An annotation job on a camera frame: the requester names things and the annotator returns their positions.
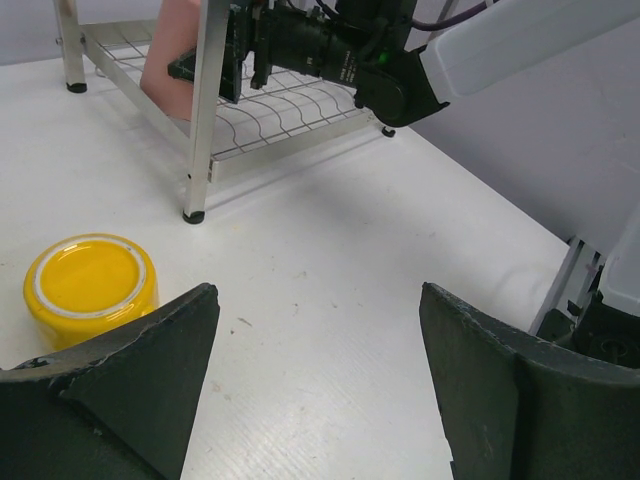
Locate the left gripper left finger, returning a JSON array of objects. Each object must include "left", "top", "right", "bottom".
[{"left": 1, "top": 283, "right": 220, "bottom": 479}]

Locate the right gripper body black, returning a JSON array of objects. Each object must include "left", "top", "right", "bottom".
[{"left": 219, "top": 0, "right": 331, "bottom": 104}]

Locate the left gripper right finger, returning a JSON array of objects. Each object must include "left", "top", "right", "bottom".
[{"left": 419, "top": 283, "right": 639, "bottom": 479}]

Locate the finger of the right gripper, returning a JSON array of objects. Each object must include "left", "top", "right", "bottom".
[{"left": 167, "top": 48, "right": 197, "bottom": 83}]

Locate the pink tall tumbler cup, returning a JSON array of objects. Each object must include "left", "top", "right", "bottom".
[{"left": 140, "top": 0, "right": 201, "bottom": 121}]

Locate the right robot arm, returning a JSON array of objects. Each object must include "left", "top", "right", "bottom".
[{"left": 218, "top": 0, "right": 639, "bottom": 128}]

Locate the steel dish rack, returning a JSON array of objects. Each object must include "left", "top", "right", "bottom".
[{"left": 54, "top": 1, "right": 375, "bottom": 224}]

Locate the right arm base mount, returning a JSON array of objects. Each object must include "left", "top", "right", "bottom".
[{"left": 534, "top": 288, "right": 639, "bottom": 369}]

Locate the yellow mug black handle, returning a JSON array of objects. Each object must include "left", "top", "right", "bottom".
[{"left": 23, "top": 233, "right": 160, "bottom": 351}]

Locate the aluminium mounting rail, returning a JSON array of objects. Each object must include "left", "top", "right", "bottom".
[{"left": 529, "top": 236, "right": 605, "bottom": 338}]

